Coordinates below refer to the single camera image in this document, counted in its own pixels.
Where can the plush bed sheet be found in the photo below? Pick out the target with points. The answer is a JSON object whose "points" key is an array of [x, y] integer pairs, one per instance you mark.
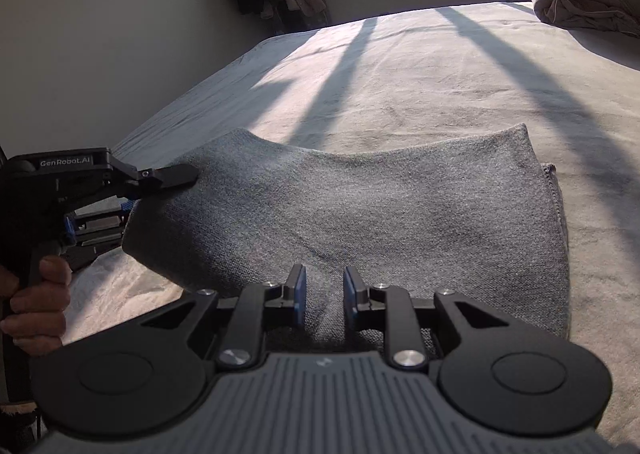
{"points": [[425, 74]]}

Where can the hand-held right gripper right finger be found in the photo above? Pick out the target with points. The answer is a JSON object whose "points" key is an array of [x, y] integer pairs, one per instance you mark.
{"points": [[348, 295]]}

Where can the grey knit sweater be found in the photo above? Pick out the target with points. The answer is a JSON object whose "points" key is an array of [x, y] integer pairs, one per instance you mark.
{"points": [[375, 214]]}

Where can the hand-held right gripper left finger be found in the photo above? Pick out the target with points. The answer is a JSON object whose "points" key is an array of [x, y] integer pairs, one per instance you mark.
{"points": [[300, 295]]}

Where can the person's left hand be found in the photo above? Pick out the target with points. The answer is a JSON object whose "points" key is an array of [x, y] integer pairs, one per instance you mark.
{"points": [[42, 309]]}

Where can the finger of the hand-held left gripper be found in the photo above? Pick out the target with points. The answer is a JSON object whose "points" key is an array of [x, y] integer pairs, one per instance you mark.
{"points": [[170, 177], [100, 239]]}

